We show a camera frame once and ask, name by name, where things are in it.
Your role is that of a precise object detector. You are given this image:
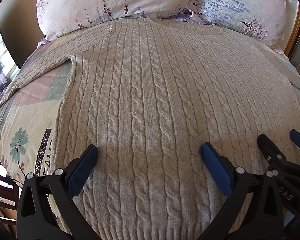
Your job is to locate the beige cable-knit sweater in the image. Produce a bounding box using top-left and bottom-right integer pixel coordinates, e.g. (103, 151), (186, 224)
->
(0, 17), (300, 240)

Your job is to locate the dark wooden chair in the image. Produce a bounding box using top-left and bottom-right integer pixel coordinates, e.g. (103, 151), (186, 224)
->
(0, 174), (19, 239)

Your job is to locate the pastel patchwork floral quilt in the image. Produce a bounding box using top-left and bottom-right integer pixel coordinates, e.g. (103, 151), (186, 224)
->
(0, 13), (300, 233)

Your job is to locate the wooden bed headboard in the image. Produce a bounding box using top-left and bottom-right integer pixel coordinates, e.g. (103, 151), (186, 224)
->
(279, 0), (300, 56)

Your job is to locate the white lavender right pillow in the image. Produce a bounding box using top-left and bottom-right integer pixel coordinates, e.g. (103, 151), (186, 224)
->
(187, 0), (292, 53)

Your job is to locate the pink floral left pillow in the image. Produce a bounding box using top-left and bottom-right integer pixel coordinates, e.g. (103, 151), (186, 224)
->
(36, 0), (189, 41)

